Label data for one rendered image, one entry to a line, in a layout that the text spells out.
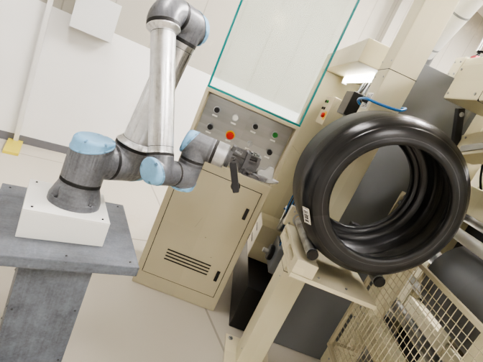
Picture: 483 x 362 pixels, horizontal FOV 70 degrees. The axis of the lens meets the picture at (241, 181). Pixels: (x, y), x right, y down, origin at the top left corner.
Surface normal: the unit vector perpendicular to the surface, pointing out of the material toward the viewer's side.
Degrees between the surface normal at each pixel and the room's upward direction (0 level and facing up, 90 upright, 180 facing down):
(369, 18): 90
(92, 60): 90
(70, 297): 90
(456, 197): 84
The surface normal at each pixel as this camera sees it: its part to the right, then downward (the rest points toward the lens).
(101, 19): 0.40, 0.41
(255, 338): -0.02, 0.27
